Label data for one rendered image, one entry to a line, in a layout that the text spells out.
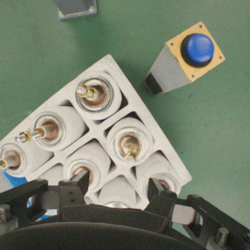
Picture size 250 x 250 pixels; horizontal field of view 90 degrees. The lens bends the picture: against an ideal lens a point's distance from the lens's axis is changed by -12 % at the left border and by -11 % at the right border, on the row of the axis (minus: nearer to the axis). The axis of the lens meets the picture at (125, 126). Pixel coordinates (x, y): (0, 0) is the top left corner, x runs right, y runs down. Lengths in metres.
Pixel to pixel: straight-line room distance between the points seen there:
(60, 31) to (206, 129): 0.67
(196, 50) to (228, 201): 0.70
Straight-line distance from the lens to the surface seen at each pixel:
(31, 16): 0.74
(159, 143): 0.36
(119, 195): 0.34
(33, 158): 0.36
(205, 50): 0.24
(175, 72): 0.26
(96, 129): 0.35
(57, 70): 0.60
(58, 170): 0.41
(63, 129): 0.30
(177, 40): 0.24
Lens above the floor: 0.52
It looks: 83 degrees down
